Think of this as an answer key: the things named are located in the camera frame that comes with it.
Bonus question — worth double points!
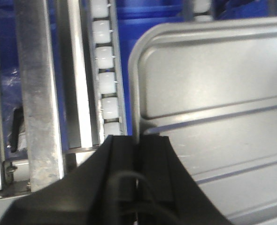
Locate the left steel divider rail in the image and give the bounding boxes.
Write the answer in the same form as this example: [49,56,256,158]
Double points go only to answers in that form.
[14,0,64,192]

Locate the left centre roller track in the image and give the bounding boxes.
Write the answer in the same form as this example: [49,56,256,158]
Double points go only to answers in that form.
[85,0,127,143]

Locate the blue bin lower centre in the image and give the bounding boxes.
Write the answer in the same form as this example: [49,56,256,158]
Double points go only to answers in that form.
[116,0,184,135]

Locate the middle roller track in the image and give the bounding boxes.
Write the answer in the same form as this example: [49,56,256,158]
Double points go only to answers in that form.
[181,0,215,22]

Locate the blue bin lower left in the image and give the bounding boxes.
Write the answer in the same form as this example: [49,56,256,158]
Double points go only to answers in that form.
[0,0,28,161]

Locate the small silver metal tray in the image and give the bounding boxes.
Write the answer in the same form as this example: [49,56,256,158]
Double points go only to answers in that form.
[128,17,277,225]

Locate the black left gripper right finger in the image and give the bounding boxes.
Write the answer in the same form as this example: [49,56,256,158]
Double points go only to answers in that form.
[138,135,231,225]

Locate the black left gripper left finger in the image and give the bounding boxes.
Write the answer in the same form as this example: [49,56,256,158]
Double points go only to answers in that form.
[0,136,134,225]

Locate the blue bin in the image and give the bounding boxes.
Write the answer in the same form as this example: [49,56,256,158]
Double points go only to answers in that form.
[0,0,28,161]
[116,0,184,135]

